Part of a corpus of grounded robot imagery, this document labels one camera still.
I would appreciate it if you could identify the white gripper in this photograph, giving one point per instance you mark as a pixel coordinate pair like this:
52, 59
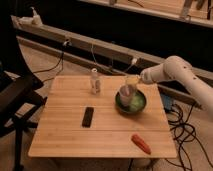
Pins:
146, 76

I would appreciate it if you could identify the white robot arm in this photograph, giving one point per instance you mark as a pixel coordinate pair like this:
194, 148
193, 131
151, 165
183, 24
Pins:
174, 68

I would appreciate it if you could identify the ceramic cup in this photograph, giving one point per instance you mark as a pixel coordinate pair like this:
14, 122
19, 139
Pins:
126, 93

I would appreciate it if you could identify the green bowl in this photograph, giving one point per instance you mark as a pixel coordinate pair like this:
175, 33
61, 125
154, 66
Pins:
138, 103

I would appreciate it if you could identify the blue box on floor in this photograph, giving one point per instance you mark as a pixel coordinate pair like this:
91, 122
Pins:
167, 102

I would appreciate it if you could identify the small clear bottle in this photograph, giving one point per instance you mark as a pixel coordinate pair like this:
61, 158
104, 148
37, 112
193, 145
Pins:
95, 81

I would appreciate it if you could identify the long wooden beam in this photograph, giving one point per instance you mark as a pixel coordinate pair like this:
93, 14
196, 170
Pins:
110, 51

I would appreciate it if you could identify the orange carrot toy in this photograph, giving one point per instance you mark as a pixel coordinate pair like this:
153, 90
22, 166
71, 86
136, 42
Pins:
138, 141

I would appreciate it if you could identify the black remote control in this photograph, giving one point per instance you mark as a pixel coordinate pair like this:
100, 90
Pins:
88, 115

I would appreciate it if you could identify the wooden table board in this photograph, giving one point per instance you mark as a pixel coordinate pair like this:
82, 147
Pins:
60, 132

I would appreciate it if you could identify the white object on ledge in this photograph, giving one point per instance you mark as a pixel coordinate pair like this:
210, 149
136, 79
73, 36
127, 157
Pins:
35, 19

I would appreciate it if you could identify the black stand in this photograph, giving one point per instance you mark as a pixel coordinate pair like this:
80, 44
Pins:
12, 97

